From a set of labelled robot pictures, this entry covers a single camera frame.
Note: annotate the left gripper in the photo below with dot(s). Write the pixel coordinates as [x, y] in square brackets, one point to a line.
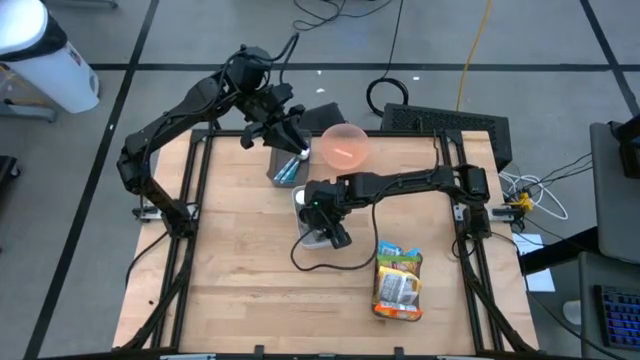
[270, 107]

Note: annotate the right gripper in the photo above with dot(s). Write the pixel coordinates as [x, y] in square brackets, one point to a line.
[325, 205]

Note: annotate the teal silicone spatula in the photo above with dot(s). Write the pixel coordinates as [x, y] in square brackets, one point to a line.
[285, 174]

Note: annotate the yellow blue ramen packet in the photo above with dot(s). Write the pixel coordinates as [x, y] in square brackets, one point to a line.
[395, 249]

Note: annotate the lime shrimp ramen packet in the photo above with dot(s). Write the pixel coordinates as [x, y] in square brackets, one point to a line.
[397, 262]

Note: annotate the yellow white ramen packet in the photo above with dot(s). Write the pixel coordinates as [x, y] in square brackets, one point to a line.
[395, 287]

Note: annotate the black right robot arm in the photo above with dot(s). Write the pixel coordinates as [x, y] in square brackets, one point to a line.
[410, 180]

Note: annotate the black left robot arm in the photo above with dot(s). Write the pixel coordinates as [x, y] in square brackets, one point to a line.
[170, 120]

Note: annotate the white plastic tray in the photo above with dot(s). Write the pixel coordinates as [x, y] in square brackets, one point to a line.
[306, 245]

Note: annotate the brown plastic tray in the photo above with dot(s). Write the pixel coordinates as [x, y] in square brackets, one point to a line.
[277, 170]
[376, 280]

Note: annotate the black flat panel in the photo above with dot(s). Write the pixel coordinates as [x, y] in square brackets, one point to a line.
[322, 117]

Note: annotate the orange translucent bowl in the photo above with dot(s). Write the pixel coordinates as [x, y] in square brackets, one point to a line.
[345, 147]

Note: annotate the white paper sheet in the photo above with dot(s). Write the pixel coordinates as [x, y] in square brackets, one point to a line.
[525, 245]

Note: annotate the black desk leg bar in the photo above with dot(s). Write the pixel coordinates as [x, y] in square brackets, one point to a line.
[555, 252]

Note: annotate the white trash bin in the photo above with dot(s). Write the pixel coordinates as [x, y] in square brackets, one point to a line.
[55, 75]

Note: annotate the grey computer mouse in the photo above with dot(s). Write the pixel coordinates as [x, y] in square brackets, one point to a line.
[572, 312]

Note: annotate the grey desk top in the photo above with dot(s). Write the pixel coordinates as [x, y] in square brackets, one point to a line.
[617, 210]
[586, 280]

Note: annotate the backlit black keyboard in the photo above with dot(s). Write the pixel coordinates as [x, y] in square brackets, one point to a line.
[620, 315]

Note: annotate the black box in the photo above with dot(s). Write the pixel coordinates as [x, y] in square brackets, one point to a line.
[631, 155]

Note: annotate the black table frame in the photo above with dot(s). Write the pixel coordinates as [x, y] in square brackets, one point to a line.
[186, 260]

